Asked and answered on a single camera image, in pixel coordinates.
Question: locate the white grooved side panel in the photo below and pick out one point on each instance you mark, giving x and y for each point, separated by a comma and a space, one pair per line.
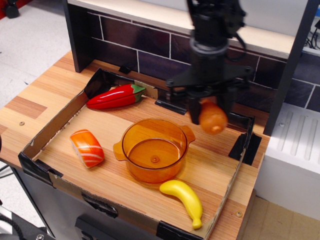
289, 175

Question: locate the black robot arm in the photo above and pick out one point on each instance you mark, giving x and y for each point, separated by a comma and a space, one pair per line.
214, 21

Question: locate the yellow toy banana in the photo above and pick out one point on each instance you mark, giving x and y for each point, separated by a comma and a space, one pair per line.
188, 197

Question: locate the salmon sushi toy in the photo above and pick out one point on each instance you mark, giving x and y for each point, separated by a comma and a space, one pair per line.
87, 148

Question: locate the cardboard fence with black tape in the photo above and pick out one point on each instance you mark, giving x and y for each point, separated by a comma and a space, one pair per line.
63, 189

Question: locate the dark brick backsplash shelf unit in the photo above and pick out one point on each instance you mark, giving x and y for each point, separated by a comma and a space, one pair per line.
161, 53

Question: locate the red toy chili pepper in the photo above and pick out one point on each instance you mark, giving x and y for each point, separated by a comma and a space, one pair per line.
117, 97

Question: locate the orange toy carrot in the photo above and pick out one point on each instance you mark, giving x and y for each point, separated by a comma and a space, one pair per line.
212, 119

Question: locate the orange transparent plastic pot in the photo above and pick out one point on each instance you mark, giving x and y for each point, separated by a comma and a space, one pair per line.
154, 149

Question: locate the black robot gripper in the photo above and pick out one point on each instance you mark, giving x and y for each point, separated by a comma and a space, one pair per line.
208, 75

